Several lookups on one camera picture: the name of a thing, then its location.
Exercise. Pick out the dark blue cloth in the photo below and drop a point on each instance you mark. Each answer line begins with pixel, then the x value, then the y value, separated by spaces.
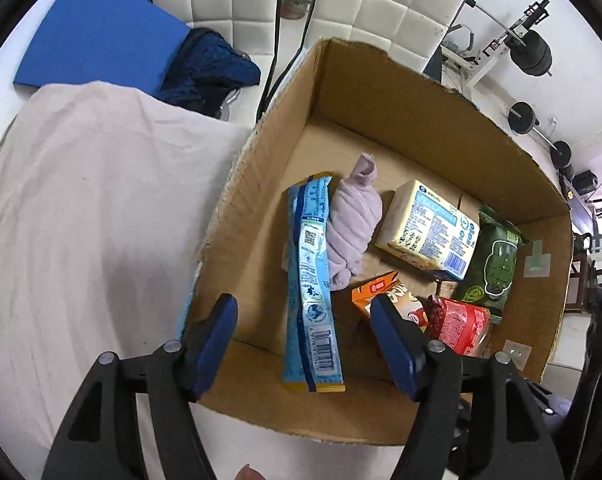
pixel 206 67

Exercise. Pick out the person's left hand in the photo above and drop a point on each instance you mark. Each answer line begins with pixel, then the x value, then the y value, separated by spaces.
pixel 247 474

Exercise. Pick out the white bench press rack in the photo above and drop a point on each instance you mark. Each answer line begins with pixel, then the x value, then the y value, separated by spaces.
pixel 486 57

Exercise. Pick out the green wet wipes packet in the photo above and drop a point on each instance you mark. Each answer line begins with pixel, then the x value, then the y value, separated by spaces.
pixel 496 265

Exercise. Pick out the black weight bench pad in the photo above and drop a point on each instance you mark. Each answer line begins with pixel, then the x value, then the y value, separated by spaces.
pixel 433 67

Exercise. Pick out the yellow tissue pack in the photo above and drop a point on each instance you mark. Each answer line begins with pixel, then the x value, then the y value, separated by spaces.
pixel 426 227

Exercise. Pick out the blue foam mat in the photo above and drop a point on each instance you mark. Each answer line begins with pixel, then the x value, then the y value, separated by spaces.
pixel 96 35

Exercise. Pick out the black speaker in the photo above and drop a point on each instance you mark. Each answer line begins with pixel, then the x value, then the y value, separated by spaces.
pixel 585 181

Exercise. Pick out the racked barbell with black plates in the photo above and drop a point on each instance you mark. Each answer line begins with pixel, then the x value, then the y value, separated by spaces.
pixel 531 52

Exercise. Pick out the short barbell with black plates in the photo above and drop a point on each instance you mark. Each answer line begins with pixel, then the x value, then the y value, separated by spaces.
pixel 523 116

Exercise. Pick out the lilac sock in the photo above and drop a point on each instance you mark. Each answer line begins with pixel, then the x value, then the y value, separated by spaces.
pixel 353 225

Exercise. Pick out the long blue snack packet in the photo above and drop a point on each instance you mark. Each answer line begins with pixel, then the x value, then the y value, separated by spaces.
pixel 313 280

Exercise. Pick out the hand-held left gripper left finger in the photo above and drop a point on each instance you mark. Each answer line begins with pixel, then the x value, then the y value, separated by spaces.
pixel 216 345

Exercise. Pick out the cardboard box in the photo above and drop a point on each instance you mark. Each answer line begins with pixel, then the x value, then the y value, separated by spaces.
pixel 431 125

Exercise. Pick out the orange cartoon snack packet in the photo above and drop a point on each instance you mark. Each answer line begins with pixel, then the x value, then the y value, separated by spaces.
pixel 376 292

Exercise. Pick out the red snack packet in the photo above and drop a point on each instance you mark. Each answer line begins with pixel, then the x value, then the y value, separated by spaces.
pixel 458 325

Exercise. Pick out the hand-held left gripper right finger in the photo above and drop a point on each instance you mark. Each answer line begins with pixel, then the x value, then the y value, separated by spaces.
pixel 396 345

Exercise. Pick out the grey table cloth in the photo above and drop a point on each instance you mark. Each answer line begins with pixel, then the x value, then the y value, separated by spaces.
pixel 91 220

